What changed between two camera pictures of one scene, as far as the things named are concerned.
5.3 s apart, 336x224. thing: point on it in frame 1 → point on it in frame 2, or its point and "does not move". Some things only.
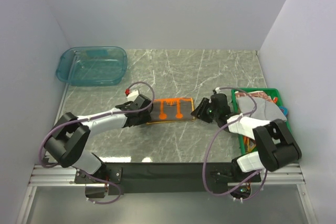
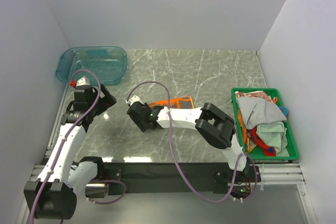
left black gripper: [147, 117] → [106, 102]
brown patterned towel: [260, 94] does not move
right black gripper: [199, 112] → [141, 126]
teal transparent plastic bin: [92, 66] does not move
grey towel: [265, 110] does not move
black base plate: [160, 178] does not move
